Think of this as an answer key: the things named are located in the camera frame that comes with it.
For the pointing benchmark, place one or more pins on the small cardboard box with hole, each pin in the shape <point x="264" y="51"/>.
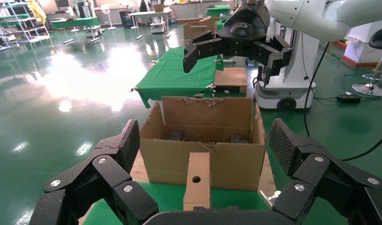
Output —
<point x="198" y="164"/>

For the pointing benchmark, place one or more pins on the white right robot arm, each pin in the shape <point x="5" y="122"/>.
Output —
<point x="302" y="15"/>

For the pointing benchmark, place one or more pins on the large open cardboard carton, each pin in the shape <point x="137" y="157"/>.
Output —
<point x="234" y="164"/>

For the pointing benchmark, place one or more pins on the tall brown cardboard box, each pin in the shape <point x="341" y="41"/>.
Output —
<point x="197" y="31"/>

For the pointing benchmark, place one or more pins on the white standing fan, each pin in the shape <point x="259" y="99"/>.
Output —
<point x="106" y="9"/>

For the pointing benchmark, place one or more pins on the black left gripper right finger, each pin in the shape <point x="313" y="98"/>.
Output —
<point x="327" y="180"/>

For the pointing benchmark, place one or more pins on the brown wooden board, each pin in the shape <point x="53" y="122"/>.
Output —
<point x="231" y="77"/>

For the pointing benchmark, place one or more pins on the silver cloth clip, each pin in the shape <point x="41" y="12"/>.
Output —
<point x="217" y="59"/>
<point x="133" y="90"/>
<point x="211" y="88"/>
<point x="274" y="195"/>

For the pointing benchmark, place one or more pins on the yellow garment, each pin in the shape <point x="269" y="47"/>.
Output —
<point x="38" y="11"/>

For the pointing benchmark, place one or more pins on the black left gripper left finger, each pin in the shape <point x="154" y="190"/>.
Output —
<point x="85" y="177"/>

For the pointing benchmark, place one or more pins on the long green covered table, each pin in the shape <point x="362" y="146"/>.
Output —
<point x="76" y="22"/>

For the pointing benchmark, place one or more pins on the metal shelf rack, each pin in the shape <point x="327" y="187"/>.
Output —
<point x="26" y="28"/>

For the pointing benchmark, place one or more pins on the green tablecloth with clips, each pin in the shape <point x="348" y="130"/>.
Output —
<point x="172" y="74"/>

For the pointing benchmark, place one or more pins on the dark grey foam insert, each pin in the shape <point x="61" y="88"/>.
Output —
<point x="177" y="135"/>

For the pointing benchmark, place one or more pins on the black bar stool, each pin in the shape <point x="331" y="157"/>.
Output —
<point x="380" y="38"/>

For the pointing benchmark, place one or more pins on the white folding table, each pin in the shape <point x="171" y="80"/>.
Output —
<point x="149" y="14"/>

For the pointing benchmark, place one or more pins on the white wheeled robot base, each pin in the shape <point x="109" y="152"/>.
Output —
<point x="290" y="90"/>

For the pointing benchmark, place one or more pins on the small green covered table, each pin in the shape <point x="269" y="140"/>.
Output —
<point x="218" y="10"/>

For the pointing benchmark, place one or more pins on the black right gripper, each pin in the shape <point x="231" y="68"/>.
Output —
<point x="243" y="37"/>

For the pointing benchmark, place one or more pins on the black power adapter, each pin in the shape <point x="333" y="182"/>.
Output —
<point x="348" y="98"/>

